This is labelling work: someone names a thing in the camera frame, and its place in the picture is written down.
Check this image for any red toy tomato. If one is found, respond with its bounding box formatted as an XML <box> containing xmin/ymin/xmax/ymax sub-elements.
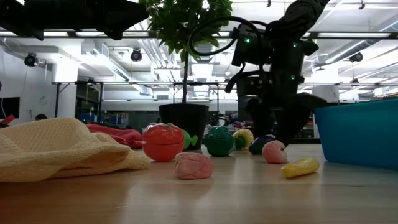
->
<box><xmin>142</xmin><ymin>122</ymin><xmax>185</xmax><ymax>162</ymax></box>

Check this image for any light green toy pear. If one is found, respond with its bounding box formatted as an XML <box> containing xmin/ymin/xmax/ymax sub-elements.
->
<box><xmin>181</xmin><ymin>128</ymin><xmax>199</xmax><ymax>151</ymax></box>

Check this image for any green toy bell pepper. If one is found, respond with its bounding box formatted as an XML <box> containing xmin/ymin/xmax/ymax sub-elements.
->
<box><xmin>203</xmin><ymin>126</ymin><xmax>235</xmax><ymax>157</ymax></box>

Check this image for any yellow toy banana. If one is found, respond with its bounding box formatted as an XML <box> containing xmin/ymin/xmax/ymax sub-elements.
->
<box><xmin>280</xmin><ymin>157</ymin><xmax>320</xmax><ymax>179</ymax></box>

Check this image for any yellow waffle cloth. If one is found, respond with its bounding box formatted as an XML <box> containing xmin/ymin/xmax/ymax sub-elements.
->
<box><xmin>0</xmin><ymin>117</ymin><xmax>152</xmax><ymax>183</ymax></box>

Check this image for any red cloth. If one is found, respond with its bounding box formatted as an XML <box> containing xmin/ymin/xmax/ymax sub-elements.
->
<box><xmin>86</xmin><ymin>123</ymin><xmax>144</xmax><ymax>149</ymax></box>

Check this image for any yellow toy pineapple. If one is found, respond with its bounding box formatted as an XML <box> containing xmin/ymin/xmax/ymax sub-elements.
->
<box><xmin>232</xmin><ymin>128</ymin><xmax>254</xmax><ymax>151</ymax></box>

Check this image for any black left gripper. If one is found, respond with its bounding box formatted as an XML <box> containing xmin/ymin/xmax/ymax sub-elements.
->
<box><xmin>27</xmin><ymin>0</ymin><xmax>149</xmax><ymax>41</ymax></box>

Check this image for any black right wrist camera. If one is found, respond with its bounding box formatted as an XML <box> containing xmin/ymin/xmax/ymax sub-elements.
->
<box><xmin>231</xmin><ymin>24</ymin><xmax>273</xmax><ymax>67</ymax></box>

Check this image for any green potted plant black pot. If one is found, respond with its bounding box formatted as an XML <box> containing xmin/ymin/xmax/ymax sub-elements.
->
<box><xmin>138</xmin><ymin>0</ymin><xmax>234</xmax><ymax>151</ymax></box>

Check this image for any red angled bar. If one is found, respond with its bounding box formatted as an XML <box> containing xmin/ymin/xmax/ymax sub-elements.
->
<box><xmin>0</xmin><ymin>114</ymin><xmax>16</xmax><ymax>128</ymax></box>

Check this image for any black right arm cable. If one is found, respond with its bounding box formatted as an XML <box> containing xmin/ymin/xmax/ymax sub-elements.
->
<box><xmin>188</xmin><ymin>15</ymin><xmax>268</xmax><ymax>57</ymax></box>

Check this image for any purple toy eggplant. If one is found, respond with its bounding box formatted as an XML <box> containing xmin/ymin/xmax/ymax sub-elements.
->
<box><xmin>248</xmin><ymin>134</ymin><xmax>276</xmax><ymax>156</ymax></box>

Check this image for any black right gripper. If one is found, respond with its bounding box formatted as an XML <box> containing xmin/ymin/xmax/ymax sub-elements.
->
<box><xmin>238</xmin><ymin>27</ymin><xmax>328</xmax><ymax>147</ymax></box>

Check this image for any pink toy garlic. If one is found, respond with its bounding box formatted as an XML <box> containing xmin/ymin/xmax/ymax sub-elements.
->
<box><xmin>262</xmin><ymin>139</ymin><xmax>288</xmax><ymax>164</ymax></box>
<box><xmin>174</xmin><ymin>152</ymin><xmax>215</xmax><ymax>180</ymax></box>

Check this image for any dark wall screen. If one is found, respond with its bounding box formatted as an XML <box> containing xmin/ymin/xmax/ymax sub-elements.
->
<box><xmin>0</xmin><ymin>96</ymin><xmax>21</xmax><ymax>119</ymax></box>

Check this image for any blue plastic tupperware container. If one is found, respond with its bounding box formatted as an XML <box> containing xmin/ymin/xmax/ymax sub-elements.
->
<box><xmin>313</xmin><ymin>98</ymin><xmax>398</xmax><ymax>171</ymax></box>

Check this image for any black background rack frame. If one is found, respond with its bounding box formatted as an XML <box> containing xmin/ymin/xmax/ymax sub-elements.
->
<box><xmin>51</xmin><ymin>80</ymin><xmax>220</xmax><ymax>119</ymax></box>

